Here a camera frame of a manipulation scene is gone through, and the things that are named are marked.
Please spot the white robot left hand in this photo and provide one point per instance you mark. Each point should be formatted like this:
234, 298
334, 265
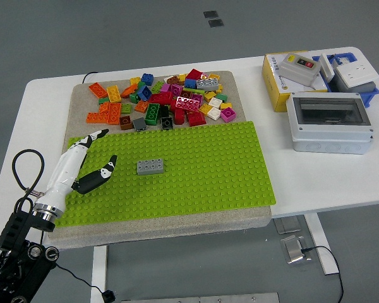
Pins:
66, 167

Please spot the green studded baseplate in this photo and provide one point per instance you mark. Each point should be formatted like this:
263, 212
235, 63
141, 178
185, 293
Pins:
192, 176

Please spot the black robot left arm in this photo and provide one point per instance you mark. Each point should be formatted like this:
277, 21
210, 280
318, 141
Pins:
15, 252

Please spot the orange toy brick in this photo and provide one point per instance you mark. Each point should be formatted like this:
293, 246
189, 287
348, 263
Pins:
96, 117
129, 90
104, 108
114, 113
142, 106
98, 90

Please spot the brown toy brick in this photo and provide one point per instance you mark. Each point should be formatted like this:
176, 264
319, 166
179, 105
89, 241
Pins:
125, 122
185, 94
173, 79

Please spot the lime green toy brick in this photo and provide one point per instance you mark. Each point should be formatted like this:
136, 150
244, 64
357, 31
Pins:
194, 91
158, 86
125, 108

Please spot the dark grey toy brick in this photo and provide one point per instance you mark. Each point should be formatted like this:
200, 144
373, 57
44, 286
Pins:
140, 124

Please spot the yellow toy brick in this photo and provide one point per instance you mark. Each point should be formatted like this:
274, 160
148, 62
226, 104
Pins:
205, 109
226, 105
214, 76
114, 93
134, 80
182, 77
209, 95
220, 88

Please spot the blue toy brick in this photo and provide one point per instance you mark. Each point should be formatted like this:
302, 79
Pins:
190, 83
147, 78
144, 92

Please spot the black toy brick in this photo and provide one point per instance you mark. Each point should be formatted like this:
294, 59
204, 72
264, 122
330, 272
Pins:
167, 122
164, 110

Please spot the red toy brick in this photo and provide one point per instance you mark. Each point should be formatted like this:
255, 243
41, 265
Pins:
160, 98
196, 118
194, 74
179, 116

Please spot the pink toy brick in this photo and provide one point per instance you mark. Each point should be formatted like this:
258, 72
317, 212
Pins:
166, 87

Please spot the magenta toy brick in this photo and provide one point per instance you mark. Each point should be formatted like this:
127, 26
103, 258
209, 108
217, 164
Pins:
177, 90
197, 98
228, 115

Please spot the pink brick with white studs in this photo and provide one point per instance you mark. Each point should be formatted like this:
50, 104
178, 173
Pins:
188, 104

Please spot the white toy brick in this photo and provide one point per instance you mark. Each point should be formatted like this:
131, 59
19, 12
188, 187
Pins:
213, 113
215, 102

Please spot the white table leg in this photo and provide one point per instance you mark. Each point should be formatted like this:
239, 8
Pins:
316, 230
99, 274

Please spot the grey-brown mat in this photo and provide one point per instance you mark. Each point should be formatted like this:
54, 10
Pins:
177, 228

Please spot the black plug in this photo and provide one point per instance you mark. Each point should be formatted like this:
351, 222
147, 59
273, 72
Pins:
108, 295

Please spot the long metal floor plate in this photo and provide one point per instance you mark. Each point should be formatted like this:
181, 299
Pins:
202, 298

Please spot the dark floor plate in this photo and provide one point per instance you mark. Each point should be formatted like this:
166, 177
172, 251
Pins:
215, 22
210, 14

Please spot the yellow cardboard box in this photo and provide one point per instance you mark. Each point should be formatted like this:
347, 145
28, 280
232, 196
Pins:
271, 85

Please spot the flat metal floor plate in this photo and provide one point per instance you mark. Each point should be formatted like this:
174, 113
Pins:
287, 225

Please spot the metal floor socket cover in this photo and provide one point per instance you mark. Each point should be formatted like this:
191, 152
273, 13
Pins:
295, 251

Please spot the small white plastic part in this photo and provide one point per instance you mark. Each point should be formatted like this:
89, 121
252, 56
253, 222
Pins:
344, 60

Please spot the blue plastic bin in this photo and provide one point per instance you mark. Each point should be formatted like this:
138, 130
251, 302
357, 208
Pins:
371, 96

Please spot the grey push-button switch box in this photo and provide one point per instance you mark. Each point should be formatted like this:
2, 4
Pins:
295, 71

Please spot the grey electrical enclosure box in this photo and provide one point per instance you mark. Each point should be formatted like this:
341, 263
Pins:
328, 139

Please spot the white switch plate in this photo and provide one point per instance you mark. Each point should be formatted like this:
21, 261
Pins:
327, 67

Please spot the white wall socket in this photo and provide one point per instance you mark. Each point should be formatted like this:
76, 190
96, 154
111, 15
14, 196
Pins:
355, 75

